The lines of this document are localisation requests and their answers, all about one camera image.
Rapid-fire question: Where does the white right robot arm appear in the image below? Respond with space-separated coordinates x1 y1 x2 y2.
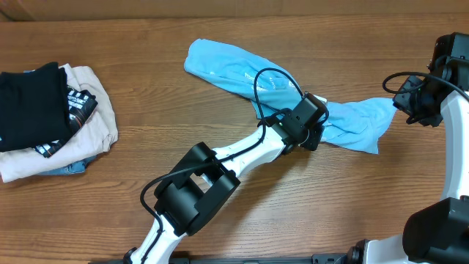
337 55 468 263

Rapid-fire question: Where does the black white patterned garment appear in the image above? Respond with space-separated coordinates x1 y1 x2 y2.
34 85 98 158

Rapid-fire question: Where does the blue denim garment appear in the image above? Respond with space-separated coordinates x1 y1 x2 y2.
39 155 97 176

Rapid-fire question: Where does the light blue t-shirt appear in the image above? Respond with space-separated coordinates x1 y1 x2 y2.
184 39 396 154

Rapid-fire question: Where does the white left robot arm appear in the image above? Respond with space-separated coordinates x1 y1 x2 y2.
122 109 329 263

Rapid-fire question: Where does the beige folded garment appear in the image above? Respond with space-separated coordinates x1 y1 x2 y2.
1 64 118 183

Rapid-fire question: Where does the black folded garment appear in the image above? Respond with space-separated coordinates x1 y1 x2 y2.
1 62 73 152

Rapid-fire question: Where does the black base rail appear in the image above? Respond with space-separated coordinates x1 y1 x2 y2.
89 251 352 264

